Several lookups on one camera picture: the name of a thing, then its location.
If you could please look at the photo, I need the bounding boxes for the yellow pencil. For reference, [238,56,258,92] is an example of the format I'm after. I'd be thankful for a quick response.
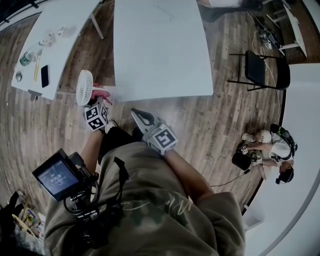
[33,56,42,82]

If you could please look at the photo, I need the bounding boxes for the pink cloth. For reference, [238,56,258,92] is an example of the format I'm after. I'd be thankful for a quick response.
[90,83,113,106]

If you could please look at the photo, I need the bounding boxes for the small white desk fan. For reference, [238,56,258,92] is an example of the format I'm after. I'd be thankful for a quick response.
[75,69,123,107]

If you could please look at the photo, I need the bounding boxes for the person's olive shirt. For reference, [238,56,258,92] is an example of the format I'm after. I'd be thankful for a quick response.
[43,141,247,256]

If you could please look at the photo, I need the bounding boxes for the white table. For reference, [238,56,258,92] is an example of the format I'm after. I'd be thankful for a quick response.
[11,0,105,101]
[113,0,214,103]

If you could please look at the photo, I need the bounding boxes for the yellow wooden toy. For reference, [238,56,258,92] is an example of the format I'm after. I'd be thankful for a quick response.
[11,213,36,236]

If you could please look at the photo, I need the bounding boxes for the white standing desk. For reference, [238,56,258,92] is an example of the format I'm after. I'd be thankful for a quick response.
[266,0,308,58]

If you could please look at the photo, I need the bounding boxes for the black bucket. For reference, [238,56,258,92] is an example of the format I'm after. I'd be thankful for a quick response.
[231,151,252,170]

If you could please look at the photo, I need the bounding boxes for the black metal railing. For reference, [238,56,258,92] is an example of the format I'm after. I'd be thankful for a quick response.
[0,0,48,23]

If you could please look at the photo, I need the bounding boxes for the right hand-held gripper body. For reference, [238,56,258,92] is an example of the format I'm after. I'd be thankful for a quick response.
[142,122,179,156]

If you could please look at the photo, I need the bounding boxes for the black chest monitor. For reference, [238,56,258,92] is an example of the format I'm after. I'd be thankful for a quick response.
[31,148,87,202]

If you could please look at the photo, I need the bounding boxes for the black chest camera rig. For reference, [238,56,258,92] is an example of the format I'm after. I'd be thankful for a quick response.
[63,151,130,250]

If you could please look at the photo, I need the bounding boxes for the grey table clamp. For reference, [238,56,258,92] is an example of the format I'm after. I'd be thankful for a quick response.
[27,89,43,103]

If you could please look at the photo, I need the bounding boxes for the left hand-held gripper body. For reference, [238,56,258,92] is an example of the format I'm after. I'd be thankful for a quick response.
[83,104,111,132]

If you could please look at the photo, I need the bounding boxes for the black smartphone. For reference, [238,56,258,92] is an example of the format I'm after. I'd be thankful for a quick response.
[40,64,51,89]

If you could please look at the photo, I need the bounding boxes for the black floor cable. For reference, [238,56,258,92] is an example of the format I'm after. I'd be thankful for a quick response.
[211,172,247,187]

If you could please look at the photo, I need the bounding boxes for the white wooden shelf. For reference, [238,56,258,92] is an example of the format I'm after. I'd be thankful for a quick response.
[242,203,266,231]

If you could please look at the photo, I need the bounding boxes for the black folding chair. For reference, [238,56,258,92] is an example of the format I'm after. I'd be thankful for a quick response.
[226,49,291,92]

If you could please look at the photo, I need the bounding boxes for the clear plastic cup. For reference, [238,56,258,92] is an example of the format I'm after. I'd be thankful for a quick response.
[37,29,57,47]

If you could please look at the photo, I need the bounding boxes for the person's white shoe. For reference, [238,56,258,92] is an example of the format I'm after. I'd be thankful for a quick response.
[104,119,118,133]

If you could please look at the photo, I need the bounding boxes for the tangle of cables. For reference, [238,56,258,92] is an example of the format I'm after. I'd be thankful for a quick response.
[252,14,281,51]

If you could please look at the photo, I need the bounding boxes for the person's left forearm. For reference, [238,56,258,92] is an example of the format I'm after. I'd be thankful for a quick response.
[79,129,105,173]

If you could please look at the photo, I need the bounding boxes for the person's black trousers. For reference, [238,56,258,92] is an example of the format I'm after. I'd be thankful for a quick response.
[98,126,146,163]

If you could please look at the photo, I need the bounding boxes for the person's right forearm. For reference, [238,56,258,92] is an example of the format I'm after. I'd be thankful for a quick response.
[163,149,215,201]

